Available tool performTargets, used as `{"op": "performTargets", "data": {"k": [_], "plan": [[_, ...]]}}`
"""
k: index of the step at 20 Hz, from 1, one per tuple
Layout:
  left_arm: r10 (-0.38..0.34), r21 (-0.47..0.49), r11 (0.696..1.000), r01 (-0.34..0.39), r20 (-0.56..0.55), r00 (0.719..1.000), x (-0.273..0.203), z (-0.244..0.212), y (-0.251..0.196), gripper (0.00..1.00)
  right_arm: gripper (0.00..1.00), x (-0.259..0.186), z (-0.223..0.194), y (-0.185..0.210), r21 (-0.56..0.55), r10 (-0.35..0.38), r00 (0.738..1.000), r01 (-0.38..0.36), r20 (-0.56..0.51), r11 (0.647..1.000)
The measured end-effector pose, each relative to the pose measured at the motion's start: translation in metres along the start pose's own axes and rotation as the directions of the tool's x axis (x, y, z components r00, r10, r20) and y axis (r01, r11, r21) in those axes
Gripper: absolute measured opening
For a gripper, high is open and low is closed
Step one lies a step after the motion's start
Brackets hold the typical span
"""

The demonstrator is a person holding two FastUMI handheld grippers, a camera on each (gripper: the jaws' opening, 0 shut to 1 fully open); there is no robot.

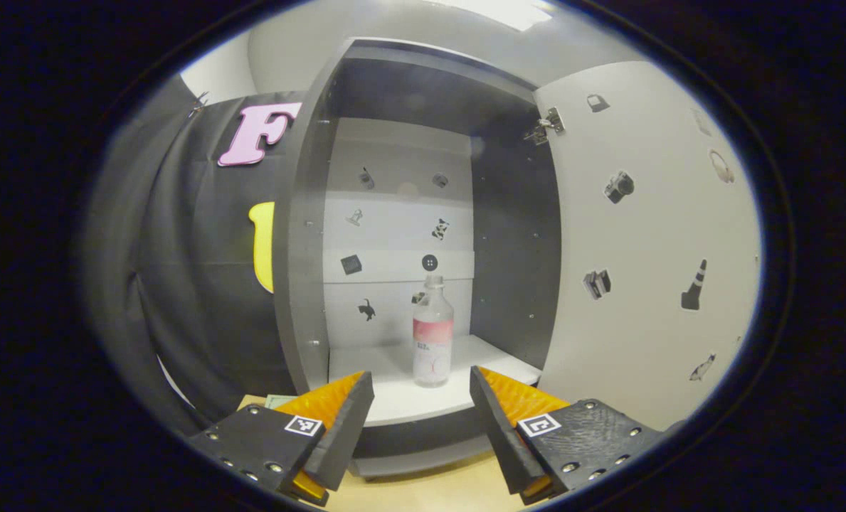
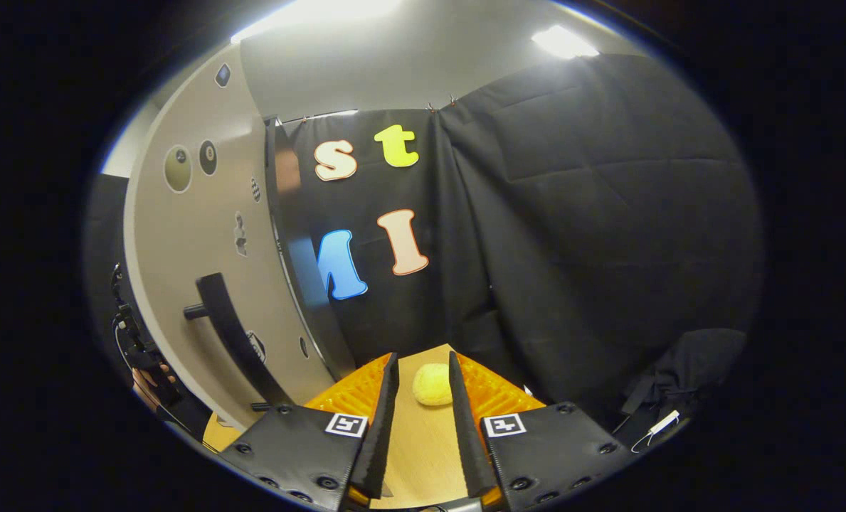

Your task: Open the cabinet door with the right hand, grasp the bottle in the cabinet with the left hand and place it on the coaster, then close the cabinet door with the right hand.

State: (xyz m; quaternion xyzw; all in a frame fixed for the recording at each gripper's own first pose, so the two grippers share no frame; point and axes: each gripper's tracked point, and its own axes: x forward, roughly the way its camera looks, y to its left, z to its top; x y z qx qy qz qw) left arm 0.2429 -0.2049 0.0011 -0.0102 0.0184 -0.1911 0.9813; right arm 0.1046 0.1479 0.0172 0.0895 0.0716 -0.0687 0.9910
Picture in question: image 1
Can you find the metal door hinge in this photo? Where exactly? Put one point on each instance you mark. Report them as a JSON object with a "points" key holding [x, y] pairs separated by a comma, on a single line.
{"points": [[545, 126]]}

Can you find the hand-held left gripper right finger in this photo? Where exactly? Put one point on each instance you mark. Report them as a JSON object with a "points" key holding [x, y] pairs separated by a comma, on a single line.
{"points": [[497, 434]]}

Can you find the dark grey cabinet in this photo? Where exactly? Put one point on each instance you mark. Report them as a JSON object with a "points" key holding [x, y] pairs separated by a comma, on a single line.
{"points": [[515, 249]]}

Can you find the black backdrop cloth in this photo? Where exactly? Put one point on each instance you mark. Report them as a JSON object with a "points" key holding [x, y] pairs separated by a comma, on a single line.
{"points": [[181, 284]]}

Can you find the white cabinet shelf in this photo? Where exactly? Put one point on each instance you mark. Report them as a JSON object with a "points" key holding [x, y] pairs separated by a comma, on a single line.
{"points": [[394, 391]]}

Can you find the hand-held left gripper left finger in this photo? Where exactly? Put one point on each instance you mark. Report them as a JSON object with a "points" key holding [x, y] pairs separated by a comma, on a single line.
{"points": [[348, 434]]}

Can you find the green cover book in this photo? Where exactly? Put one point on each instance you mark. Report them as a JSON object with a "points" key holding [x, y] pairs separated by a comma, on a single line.
{"points": [[280, 402]]}

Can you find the clear bottle with pink label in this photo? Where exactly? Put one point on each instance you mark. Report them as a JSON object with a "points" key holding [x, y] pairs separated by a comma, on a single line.
{"points": [[433, 334]]}

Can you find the ceiling light panel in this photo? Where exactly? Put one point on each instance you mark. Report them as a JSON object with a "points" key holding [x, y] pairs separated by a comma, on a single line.
{"points": [[501, 13]]}

